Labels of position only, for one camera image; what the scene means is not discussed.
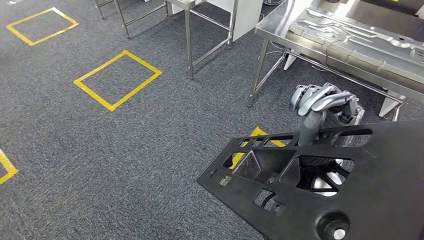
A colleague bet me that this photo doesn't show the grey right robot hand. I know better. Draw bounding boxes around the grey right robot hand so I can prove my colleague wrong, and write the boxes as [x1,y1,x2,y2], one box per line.
[288,82,365,148]

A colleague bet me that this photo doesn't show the black plastic plate frame part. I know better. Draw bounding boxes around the black plastic plate frame part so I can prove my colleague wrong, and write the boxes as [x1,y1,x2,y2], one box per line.
[197,119,424,240]

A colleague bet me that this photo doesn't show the stainless steel workbench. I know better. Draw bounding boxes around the stainless steel workbench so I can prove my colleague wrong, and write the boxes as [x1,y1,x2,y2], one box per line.
[246,0,424,122]

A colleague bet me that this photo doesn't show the yellow floor tape square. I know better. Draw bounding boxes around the yellow floor tape square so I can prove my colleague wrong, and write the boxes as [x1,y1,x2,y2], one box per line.
[227,125,286,170]
[0,148,19,186]
[5,6,80,47]
[73,49,164,113]

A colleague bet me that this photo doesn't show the stamped silver metal panel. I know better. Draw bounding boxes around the stamped silver metal panel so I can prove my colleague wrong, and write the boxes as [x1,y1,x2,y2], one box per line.
[287,5,424,68]

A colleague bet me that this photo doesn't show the white cabinet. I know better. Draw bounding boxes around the white cabinet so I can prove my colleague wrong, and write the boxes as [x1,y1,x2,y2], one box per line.
[172,0,265,43]

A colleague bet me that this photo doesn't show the steel table frame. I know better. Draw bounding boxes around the steel table frame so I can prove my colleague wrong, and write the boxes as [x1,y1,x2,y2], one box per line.
[94,0,170,40]
[164,0,240,81]

